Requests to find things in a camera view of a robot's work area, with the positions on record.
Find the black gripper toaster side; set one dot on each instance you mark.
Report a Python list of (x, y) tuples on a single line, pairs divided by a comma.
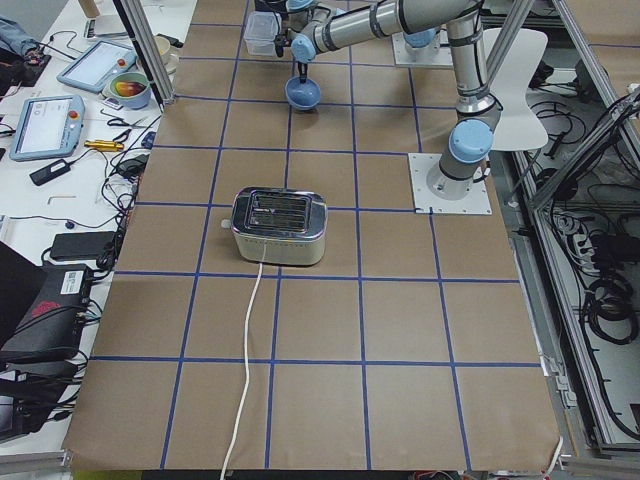
[(302, 70)]

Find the robot arm by green bowl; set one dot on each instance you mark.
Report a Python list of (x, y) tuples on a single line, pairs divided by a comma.
[(422, 40)]

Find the robot arm by toaster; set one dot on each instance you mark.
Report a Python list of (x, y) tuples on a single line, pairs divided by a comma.
[(310, 29)]

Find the beige bowl with lemon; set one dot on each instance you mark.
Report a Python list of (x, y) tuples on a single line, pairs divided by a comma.
[(166, 50)]

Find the blue bowl with fruit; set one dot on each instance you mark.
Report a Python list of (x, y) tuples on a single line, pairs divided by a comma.
[(131, 89)]

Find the clear plastic container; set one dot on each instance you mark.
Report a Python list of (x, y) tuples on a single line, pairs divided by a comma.
[(260, 32)]

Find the cream toaster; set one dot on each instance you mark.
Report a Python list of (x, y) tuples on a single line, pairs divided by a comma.
[(279, 226)]

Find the black scissors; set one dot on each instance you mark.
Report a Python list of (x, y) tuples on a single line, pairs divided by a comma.
[(129, 127)]

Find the blue teach pendant far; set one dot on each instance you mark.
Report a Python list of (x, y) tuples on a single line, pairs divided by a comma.
[(92, 70)]

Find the blue teach pendant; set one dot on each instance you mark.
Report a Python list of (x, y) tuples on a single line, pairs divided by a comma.
[(48, 127), (92, 70)]

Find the orange screwdriver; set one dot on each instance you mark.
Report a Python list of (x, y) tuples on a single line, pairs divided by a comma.
[(105, 146)]

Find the white chair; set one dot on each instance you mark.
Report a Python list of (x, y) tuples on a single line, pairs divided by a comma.
[(519, 128)]

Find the black power adapter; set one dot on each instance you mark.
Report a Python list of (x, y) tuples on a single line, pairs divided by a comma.
[(50, 172)]

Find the blue teach pendant near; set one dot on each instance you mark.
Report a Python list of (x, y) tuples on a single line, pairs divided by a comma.
[(48, 127)]

